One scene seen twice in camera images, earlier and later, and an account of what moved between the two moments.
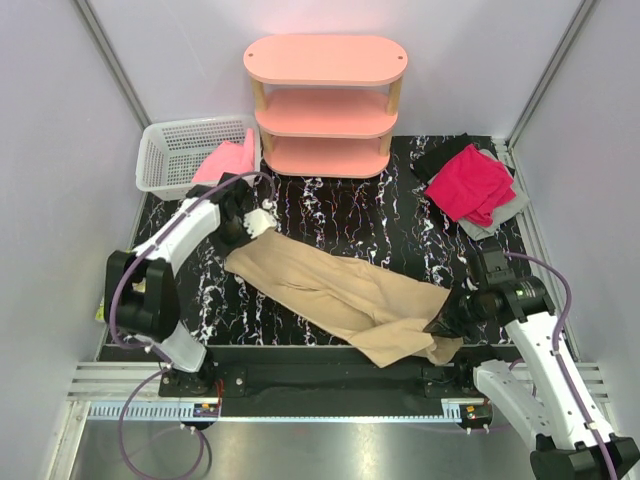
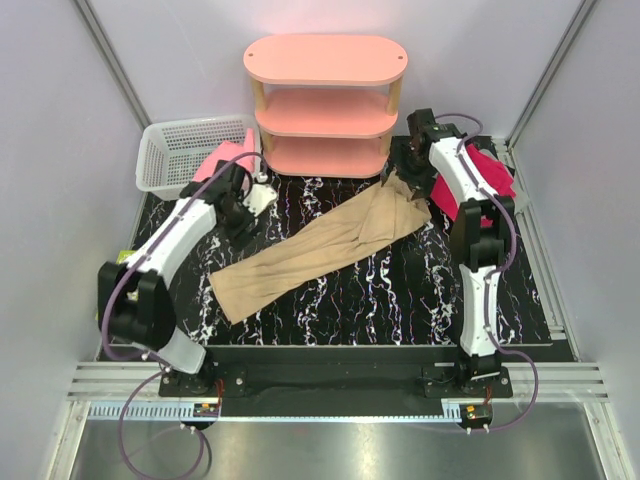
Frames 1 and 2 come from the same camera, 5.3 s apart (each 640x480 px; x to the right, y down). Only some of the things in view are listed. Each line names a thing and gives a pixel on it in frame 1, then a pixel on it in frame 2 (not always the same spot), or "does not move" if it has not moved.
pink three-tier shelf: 326,105 does not move
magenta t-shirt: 471,186 does not move
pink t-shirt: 227,157 does not move
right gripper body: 470,306 → 417,174
